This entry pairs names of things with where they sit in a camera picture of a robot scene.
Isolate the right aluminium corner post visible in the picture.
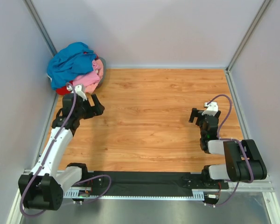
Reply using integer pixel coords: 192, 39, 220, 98
225, 0, 273, 72

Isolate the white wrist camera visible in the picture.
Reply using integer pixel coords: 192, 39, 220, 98
71, 85, 88, 101
202, 102, 218, 116

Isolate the pink t shirt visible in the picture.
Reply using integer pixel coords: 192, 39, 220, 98
73, 60, 100, 94

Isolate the aluminium frame rail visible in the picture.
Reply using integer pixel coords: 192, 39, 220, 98
23, 169, 275, 193

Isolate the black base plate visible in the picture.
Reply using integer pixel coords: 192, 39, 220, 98
76, 171, 229, 197

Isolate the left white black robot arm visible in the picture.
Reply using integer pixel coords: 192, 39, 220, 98
18, 93, 105, 213

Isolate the grey slotted cable duct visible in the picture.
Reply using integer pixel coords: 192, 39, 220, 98
63, 188, 205, 201

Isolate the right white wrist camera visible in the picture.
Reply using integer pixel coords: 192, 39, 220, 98
202, 102, 218, 116

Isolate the aluminium corner post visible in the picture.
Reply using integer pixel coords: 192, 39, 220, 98
23, 0, 57, 56
225, 0, 273, 72

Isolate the left aluminium corner post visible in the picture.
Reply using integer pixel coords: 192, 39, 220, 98
23, 0, 57, 56

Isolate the red t shirt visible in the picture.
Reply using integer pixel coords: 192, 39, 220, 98
56, 86, 70, 96

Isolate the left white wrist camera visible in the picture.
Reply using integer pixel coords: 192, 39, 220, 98
71, 85, 88, 101

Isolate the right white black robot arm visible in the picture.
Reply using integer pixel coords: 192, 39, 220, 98
189, 108, 267, 189

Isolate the blue t shirt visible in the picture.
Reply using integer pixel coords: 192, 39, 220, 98
47, 42, 97, 90

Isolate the grey laundry basket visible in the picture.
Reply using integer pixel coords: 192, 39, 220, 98
97, 57, 106, 88

